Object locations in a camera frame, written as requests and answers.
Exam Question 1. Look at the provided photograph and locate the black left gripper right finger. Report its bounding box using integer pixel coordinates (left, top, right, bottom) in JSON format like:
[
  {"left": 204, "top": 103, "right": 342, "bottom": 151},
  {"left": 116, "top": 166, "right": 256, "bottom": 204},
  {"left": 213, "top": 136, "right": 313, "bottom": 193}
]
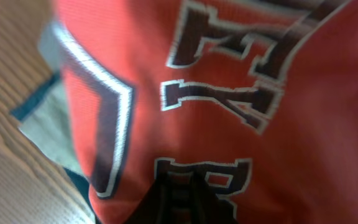
[{"left": 190, "top": 174, "right": 237, "bottom": 224}]

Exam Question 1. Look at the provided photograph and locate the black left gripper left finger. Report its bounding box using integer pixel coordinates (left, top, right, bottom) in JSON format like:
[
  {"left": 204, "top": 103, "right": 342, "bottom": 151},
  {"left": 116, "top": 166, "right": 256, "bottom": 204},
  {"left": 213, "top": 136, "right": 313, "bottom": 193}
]
[{"left": 124, "top": 174, "right": 173, "bottom": 224}]

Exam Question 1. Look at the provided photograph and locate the red orange t-shirt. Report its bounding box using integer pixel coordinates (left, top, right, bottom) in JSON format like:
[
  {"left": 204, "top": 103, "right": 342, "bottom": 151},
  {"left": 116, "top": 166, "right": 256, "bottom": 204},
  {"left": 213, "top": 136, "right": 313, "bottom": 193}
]
[{"left": 53, "top": 0, "right": 358, "bottom": 223}]

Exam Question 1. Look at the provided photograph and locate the navy blue folded garment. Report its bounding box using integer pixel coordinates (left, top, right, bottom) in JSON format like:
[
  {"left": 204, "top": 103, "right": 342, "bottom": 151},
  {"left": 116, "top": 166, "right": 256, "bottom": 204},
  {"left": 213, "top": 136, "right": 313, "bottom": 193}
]
[{"left": 10, "top": 72, "right": 101, "bottom": 224}]

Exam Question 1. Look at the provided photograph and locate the khaki folded garment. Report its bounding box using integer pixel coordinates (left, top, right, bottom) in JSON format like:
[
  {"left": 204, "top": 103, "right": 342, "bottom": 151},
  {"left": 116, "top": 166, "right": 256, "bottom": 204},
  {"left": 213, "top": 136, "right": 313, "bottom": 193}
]
[{"left": 19, "top": 80, "right": 83, "bottom": 176}]

